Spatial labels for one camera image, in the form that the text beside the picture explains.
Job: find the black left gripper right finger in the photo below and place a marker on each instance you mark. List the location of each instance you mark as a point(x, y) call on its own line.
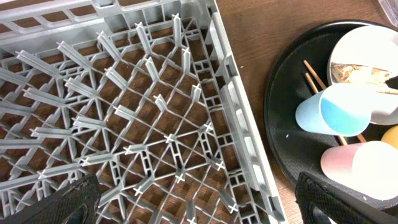
point(320, 202)

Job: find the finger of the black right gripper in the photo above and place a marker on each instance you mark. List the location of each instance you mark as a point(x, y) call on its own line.
point(391, 82)

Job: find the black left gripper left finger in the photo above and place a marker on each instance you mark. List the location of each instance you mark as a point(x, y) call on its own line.
point(75, 203)

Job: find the white round plate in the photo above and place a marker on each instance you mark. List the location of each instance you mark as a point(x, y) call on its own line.
point(373, 46)

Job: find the yellow plastic bowl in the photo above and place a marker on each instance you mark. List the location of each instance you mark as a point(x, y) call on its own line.
point(391, 137)

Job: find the light blue plastic cup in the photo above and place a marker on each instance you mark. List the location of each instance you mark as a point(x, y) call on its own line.
point(341, 110)

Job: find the wooden chopstick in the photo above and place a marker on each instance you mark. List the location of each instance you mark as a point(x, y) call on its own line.
point(315, 90)
point(323, 87)

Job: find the pink plastic cup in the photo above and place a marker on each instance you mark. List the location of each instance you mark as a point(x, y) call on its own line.
point(369, 168)

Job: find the grey dishwasher rack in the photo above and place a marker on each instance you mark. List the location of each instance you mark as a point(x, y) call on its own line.
point(144, 95)

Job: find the food scraps pile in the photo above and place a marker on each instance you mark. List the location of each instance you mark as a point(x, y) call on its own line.
point(372, 78)

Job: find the clear plastic bin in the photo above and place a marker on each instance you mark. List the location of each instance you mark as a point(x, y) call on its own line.
point(390, 8)

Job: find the round black tray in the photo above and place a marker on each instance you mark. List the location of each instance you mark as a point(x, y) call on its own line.
point(294, 149)

